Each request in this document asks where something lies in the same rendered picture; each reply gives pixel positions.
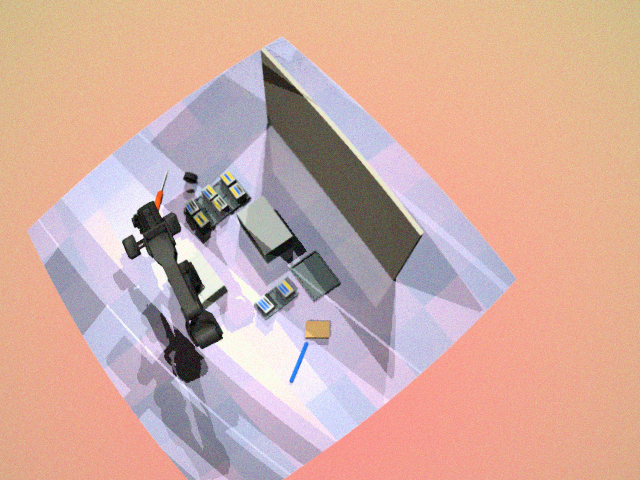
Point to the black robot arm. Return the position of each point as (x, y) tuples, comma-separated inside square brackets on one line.
[(183, 277)]

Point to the large brown flat panel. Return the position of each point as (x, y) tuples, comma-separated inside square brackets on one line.
[(359, 193)]

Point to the orange-handled screwdriver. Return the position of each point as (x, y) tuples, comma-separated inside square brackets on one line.
[(160, 193)]

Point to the tan rectangular block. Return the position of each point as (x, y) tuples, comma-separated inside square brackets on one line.
[(316, 329)]

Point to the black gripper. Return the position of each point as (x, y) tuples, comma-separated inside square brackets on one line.
[(132, 247)]

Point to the blue rod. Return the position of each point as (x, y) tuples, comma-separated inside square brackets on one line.
[(299, 362)]

